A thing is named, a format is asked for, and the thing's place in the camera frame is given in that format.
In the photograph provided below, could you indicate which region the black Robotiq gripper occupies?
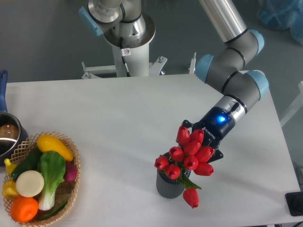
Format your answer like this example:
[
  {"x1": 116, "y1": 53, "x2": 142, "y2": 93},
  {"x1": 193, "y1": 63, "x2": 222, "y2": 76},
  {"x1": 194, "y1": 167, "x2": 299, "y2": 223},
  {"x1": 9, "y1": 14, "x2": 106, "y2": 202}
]
[{"x1": 176, "y1": 106, "x2": 236, "y2": 163}]

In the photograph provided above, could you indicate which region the red tulip bouquet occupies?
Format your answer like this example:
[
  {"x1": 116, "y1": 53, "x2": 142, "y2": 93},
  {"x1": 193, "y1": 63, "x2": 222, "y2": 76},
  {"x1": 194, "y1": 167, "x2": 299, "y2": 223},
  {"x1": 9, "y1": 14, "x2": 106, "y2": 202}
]
[{"x1": 154, "y1": 129, "x2": 214, "y2": 208}]

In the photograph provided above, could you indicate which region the dark grey ribbed vase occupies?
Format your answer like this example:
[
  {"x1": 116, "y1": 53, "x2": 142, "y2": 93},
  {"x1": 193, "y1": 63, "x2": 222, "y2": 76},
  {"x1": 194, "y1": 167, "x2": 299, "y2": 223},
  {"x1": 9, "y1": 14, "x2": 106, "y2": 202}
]
[{"x1": 156, "y1": 152, "x2": 191, "y2": 199}]

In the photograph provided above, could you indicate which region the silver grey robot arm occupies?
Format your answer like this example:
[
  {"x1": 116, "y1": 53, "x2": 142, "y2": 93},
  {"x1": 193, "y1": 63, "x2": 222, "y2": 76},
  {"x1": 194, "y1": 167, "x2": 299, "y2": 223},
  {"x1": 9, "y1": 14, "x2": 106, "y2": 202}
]
[{"x1": 79, "y1": 0, "x2": 269, "y2": 161}]

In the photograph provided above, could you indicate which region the black device at edge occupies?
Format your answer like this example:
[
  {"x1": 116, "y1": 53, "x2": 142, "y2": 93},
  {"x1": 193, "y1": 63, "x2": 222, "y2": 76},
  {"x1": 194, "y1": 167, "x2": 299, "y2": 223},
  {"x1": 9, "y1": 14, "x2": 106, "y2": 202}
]
[{"x1": 285, "y1": 192, "x2": 303, "y2": 217}]

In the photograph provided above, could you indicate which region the purple red radish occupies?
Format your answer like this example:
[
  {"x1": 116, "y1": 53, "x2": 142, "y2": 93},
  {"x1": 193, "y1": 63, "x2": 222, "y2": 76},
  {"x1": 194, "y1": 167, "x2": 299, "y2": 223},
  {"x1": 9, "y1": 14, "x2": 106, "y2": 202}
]
[{"x1": 63, "y1": 162, "x2": 78, "y2": 182}]

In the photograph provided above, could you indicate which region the green bok choy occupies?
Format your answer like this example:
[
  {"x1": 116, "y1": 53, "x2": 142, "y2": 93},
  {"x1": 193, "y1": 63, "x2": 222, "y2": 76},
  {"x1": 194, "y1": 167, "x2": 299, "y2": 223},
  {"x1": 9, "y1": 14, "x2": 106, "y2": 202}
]
[{"x1": 38, "y1": 151, "x2": 66, "y2": 211}]

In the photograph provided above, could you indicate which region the yellow squash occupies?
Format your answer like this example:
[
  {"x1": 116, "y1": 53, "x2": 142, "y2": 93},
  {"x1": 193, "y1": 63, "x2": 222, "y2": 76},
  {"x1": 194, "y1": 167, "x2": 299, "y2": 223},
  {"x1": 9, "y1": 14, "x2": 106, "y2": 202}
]
[{"x1": 36, "y1": 134, "x2": 74, "y2": 161}]

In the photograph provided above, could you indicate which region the green chili pepper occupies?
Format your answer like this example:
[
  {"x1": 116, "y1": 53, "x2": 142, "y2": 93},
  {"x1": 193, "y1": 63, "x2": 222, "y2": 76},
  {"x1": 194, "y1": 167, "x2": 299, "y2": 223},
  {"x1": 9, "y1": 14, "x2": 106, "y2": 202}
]
[{"x1": 36, "y1": 200, "x2": 68, "y2": 221}]

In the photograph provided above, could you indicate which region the woven wicker basket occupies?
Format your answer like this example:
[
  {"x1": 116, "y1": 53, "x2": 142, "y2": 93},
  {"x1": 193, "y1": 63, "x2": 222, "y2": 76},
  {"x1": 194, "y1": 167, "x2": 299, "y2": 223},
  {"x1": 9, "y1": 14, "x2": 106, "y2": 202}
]
[{"x1": 9, "y1": 131, "x2": 80, "y2": 227}]

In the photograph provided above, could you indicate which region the dark green cucumber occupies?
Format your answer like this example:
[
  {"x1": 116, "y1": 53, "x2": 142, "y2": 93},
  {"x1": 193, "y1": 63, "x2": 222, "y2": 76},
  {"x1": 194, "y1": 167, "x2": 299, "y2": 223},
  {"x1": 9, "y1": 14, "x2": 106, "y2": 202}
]
[{"x1": 11, "y1": 146, "x2": 43, "y2": 181}]

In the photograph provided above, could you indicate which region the white round radish slice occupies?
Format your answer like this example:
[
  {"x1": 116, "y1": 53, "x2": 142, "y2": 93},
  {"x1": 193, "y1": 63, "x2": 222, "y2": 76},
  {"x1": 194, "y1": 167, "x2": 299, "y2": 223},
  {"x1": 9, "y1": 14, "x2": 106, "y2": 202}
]
[{"x1": 16, "y1": 170, "x2": 44, "y2": 197}]

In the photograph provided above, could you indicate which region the orange fruit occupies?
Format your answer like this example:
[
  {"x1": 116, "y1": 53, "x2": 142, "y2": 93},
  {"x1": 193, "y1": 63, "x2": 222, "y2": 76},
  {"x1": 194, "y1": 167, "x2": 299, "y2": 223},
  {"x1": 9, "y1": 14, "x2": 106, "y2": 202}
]
[{"x1": 10, "y1": 197, "x2": 38, "y2": 222}]

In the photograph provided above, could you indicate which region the small yellow gourd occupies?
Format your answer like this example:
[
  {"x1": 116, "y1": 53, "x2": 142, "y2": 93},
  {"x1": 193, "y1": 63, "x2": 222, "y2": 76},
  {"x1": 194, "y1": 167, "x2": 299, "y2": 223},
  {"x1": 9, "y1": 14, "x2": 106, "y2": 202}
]
[{"x1": 4, "y1": 158, "x2": 17, "y2": 175}]

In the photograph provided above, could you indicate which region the yellow bell pepper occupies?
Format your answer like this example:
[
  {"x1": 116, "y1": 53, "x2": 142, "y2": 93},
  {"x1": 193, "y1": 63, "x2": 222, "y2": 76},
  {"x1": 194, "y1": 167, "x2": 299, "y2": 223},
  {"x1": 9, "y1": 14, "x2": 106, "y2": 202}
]
[{"x1": 2, "y1": 179, "x2": 20, "y2": 201}]

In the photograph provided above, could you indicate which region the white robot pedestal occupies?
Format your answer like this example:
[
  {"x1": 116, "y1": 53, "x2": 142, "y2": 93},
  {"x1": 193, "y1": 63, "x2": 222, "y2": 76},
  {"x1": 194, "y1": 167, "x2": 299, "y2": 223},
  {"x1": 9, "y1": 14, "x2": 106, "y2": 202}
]
[{"x1": 79, "y1": 8, "x2": 168, "y2": 79}]

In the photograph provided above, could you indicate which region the blue handled saucepan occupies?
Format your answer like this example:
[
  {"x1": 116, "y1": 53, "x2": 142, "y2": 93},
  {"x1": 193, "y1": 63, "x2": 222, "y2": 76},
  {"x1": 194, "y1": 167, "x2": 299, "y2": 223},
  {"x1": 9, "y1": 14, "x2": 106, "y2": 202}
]
[{"x1": 0, "y1": 70, "x2": 28, "y2": 166}]

